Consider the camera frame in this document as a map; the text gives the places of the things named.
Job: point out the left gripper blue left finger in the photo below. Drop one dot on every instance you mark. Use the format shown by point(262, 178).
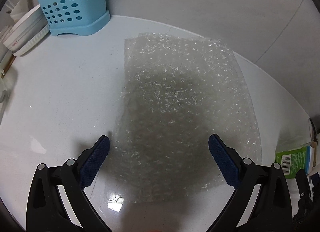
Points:
point(91, 160)

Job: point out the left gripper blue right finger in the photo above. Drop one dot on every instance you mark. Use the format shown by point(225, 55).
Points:
point(226, 159)

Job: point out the green white drink carton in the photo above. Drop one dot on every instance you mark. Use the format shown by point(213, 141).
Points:
point(291, 161)

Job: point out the bubble wrap sheet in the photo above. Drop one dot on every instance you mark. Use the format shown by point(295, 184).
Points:
point(178, 92)

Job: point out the clear food container green lid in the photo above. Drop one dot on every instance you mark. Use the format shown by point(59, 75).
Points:
point(8, 82)

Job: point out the white bowl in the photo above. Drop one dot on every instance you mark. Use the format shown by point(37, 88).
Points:
point(25, 29)

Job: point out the stacked white plates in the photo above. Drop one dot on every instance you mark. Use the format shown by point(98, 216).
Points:
point(33, 41)

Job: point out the blue utensil holder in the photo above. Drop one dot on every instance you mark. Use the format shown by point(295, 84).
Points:
point(78, 17)

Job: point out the white cup with straws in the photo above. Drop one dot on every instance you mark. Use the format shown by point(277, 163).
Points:
point(19, 10)

